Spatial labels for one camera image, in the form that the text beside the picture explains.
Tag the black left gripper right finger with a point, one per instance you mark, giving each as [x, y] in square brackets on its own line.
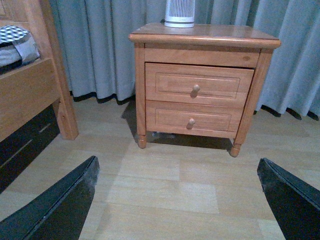
[294, 203]

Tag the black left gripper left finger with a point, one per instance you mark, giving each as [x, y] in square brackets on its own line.
[59, 213]

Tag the wooden drawer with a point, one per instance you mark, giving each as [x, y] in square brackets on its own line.
[192, 119]
[194, 84]

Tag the black under-bed drawer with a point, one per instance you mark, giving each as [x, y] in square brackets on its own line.
[19, 149]

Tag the wooden nightstand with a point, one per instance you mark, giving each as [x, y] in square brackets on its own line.
[224, 46]

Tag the grey curtain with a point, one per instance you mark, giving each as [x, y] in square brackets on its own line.
[99, 58]

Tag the grey mattress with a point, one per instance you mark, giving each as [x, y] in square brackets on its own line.
[24, 49]

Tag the black white checkered sheet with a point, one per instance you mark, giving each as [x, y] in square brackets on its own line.
[11, 33]

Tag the white cylindrical air purifier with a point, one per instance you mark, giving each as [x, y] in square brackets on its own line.
[180, 13]

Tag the wooden bed frame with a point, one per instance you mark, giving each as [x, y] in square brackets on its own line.
[28, 90]

